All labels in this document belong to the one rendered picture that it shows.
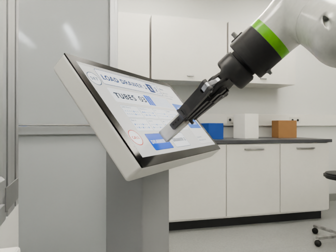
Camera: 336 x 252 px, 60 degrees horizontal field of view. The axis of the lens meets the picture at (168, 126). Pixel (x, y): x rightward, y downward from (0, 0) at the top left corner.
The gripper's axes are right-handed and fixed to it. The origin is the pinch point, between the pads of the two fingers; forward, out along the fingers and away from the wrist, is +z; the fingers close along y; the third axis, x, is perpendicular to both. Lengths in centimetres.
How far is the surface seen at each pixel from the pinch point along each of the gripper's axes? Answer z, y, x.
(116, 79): 4.8, -0.8, -19.9
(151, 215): 23.9, -9.2, 11.3
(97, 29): 20, -54, -80
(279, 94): -19, -357, -39
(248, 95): 9, -328, -60
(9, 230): 7.3, 39.8, 7.9
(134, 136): 4.8, 9.2, -1.7
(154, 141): 4.8, 2.6, 0.0
